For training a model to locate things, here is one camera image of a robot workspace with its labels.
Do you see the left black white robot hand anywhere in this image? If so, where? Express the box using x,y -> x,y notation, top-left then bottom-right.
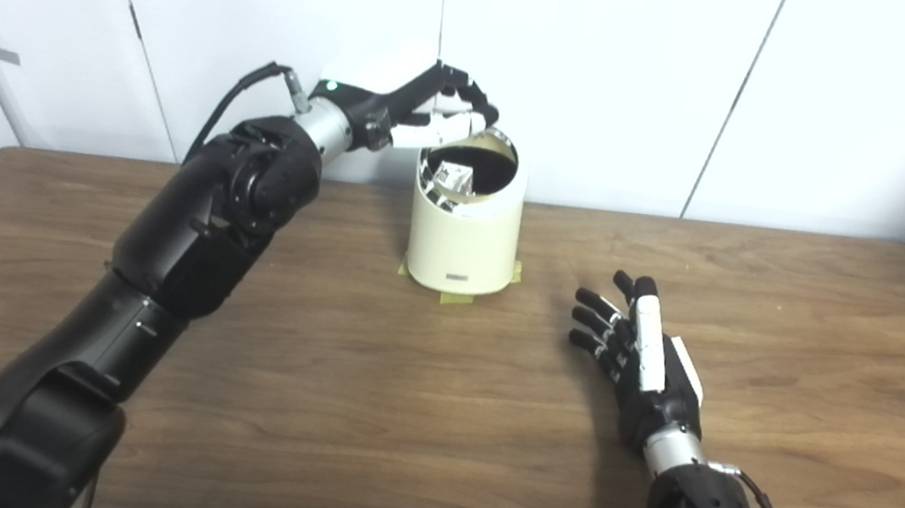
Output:
307,46 -> 505,168

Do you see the green white milk carton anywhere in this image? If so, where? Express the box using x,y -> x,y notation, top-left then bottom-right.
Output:
432,160 -> 477,197

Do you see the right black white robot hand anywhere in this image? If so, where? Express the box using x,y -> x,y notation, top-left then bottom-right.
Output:
555,266 -> 719,461

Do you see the cream-colored cylindrical bin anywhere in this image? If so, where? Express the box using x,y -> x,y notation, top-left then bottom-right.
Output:
402,120 -> 533,302

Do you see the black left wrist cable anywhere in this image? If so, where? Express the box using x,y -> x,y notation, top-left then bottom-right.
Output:
182,52 -> 313,178

